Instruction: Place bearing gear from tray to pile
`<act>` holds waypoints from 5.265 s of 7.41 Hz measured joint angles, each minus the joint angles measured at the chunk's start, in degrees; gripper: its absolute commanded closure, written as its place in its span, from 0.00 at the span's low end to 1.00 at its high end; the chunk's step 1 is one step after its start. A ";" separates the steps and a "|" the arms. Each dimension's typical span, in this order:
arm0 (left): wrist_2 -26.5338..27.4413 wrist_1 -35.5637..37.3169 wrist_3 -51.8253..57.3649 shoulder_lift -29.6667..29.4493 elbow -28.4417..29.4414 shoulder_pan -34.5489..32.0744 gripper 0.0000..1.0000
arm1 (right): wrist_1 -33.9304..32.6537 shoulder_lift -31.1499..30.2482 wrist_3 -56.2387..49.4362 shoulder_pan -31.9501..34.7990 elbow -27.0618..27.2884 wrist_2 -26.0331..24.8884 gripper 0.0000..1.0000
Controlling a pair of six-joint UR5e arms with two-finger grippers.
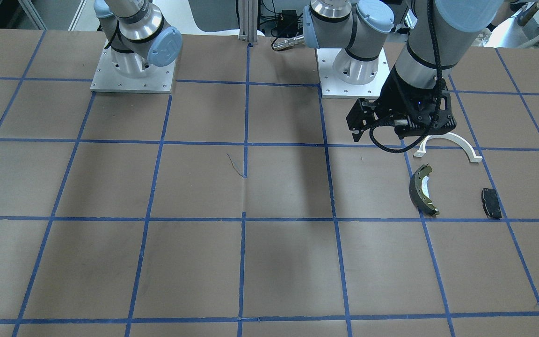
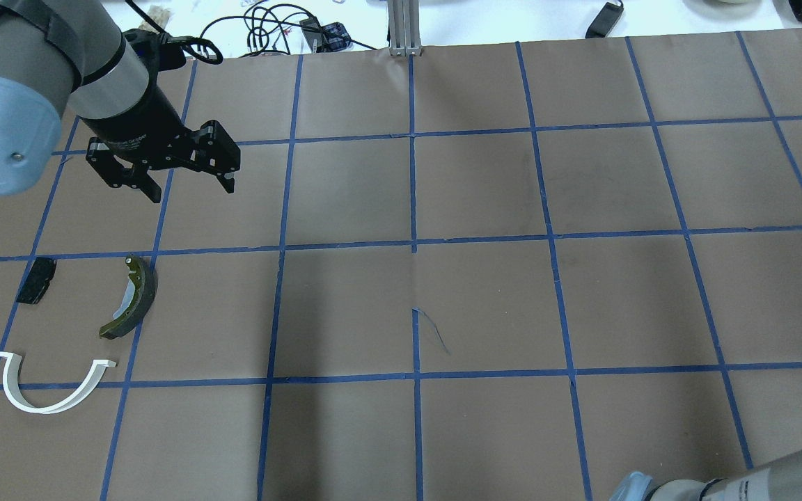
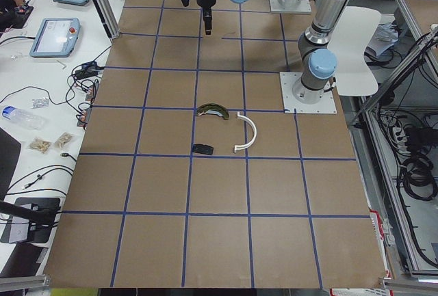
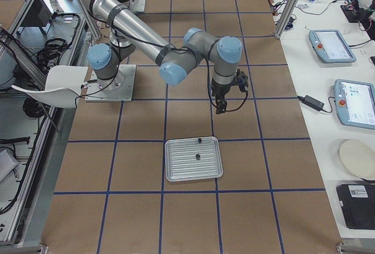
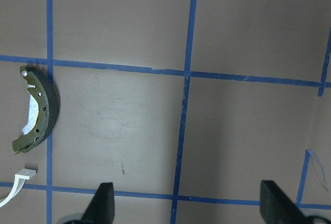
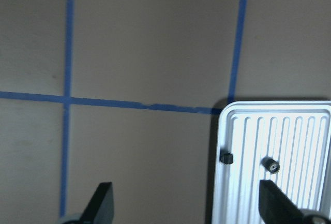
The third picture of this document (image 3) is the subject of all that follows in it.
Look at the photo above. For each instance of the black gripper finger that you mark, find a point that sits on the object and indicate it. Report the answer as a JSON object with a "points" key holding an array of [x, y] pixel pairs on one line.
{"points": [[208, 27]]}

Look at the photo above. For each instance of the green brake shoe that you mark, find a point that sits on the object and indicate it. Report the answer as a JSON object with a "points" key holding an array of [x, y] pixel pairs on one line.
{"points": [[213, 109]]}

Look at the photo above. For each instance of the white plastic chair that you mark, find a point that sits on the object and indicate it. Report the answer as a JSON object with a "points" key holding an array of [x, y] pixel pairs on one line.
{"points": [[349, 39]]}

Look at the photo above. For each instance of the near teach pendant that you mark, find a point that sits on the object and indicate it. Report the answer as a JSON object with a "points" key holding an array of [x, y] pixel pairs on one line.
{"points": [[56, 37]]}

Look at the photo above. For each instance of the plastic water bottle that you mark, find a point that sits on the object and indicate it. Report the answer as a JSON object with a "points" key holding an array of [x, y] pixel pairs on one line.
{"points": [[23, 118]]}

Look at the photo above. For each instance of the black brake pad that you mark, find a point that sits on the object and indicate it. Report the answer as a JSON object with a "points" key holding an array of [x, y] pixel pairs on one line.
{"points": [[203, 149]]}

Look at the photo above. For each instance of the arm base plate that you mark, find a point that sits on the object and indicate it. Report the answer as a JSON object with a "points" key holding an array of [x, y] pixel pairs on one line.
{"points": [[290, 6], [298, 99]]}

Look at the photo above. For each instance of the aluminium frame post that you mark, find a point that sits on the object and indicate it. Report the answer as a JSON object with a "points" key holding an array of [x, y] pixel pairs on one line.
{"points": [[107, 18]]}

